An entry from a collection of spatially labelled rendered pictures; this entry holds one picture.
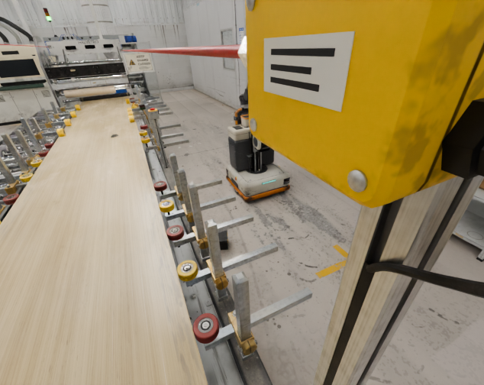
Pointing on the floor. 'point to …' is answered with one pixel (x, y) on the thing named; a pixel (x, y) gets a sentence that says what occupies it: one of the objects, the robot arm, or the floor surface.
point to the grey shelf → (481, 222)
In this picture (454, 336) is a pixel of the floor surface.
